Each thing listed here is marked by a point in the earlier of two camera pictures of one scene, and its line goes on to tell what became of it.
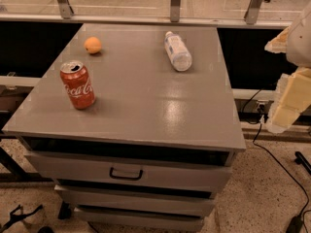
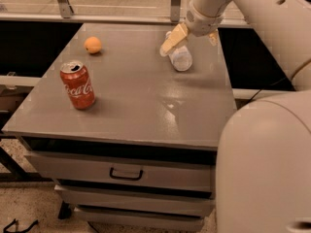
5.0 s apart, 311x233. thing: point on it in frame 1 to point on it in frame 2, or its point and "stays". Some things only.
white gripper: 299,43 to 204,24
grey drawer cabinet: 156,145 stays
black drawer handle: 126,178 stays
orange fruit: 92,45 stays
